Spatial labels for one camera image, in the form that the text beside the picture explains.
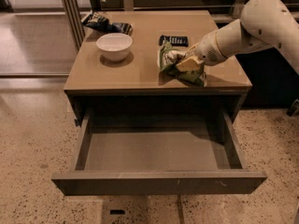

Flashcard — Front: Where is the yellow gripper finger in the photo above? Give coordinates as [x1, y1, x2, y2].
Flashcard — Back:
[186, 44, 197, 55]
[176, 56, 204, 72]

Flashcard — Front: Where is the green jalapeno chip bag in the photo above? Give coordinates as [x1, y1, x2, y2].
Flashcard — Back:
[157, 46, 206, 87]

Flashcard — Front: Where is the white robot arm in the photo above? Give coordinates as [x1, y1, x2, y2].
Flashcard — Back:
[177, 0, 299, 74]

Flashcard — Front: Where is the brown drawer cabinet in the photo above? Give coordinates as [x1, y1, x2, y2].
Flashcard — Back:
[64, 10, 251, 121]

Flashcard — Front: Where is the dark blue chip bag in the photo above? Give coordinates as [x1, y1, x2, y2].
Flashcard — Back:
[81, 11, 133, 35]

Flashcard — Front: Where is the open top drawer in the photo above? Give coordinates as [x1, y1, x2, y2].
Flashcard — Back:
[51, 110, 267, 196]

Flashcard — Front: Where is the white ceramic bowl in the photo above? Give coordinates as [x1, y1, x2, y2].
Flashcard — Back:
[96, 33, 133, 63]

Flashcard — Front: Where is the metal vertical post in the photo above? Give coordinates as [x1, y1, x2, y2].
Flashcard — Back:
[62, 0, 85, 50]

